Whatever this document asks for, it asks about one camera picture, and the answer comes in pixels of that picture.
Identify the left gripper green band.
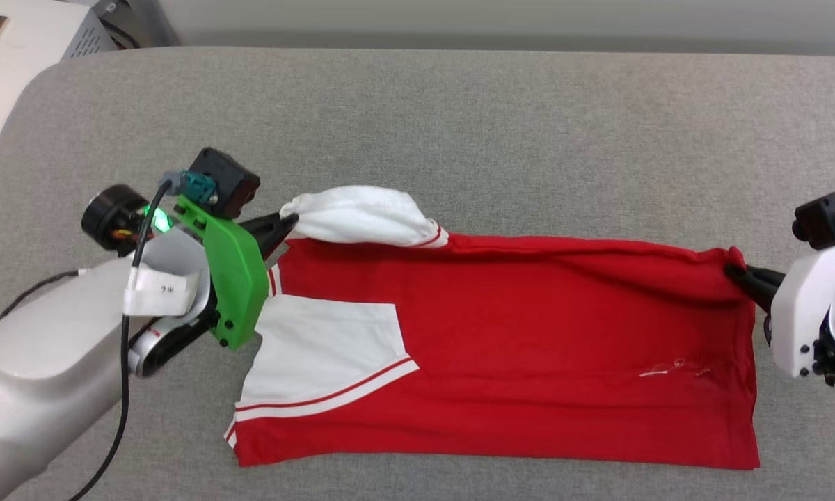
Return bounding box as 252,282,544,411
174,195,299,351

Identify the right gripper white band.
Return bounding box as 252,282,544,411
724,237,835,379

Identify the red and white jersey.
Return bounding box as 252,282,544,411
224,185,761,471

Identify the grey fabric sofa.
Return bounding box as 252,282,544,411
0,46,835,501

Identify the white appliance box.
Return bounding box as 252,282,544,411
0,0,182,200

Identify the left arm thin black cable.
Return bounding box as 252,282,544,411
0,178,176,501

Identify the black cable behind appliance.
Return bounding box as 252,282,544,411
100,17,142,51

